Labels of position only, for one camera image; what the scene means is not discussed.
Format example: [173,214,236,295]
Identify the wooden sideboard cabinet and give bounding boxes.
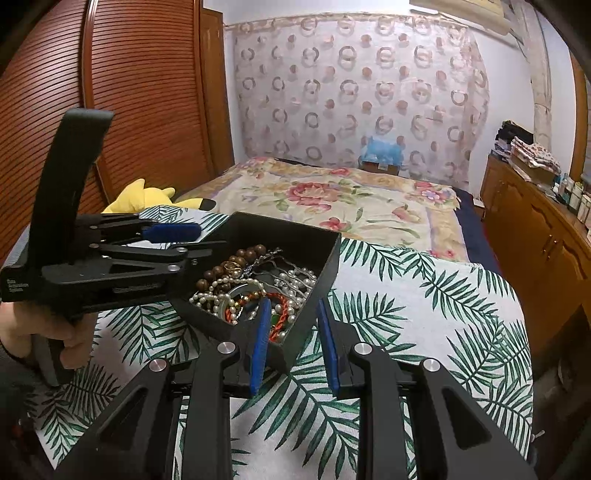
[480,156,590,361]

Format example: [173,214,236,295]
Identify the wooden bead bracelet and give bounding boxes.
[195,244,270,292]

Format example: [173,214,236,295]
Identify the silver chain necklace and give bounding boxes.
[239,247,297,282]

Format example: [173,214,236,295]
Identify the red braided cord bracelet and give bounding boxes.
[224,291,297,343]

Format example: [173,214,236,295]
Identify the white pearl necklace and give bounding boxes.
[188,276,267,319]

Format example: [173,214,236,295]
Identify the left hand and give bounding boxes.
[1,302,98,370]

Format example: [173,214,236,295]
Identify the patterned sheer curtain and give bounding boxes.
[229,14,490,189]

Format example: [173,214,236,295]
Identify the blue plush toy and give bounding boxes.
[359,137,404,175]

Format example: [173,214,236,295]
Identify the wooden louvered wardrobe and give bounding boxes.
[1,1,235,253]

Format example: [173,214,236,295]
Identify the yellow plush toy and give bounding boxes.
[103,178,216,214]

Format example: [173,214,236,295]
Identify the palm leaf print cloth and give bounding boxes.
[26,208,535,479]

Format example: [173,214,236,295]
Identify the black jewelry box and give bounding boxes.
[199,212,342,373]

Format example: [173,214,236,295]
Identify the bottles on sideboard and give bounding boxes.
[553,174,590,223]

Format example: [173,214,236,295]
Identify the stack of folded clothes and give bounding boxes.
[495,120,562,177]

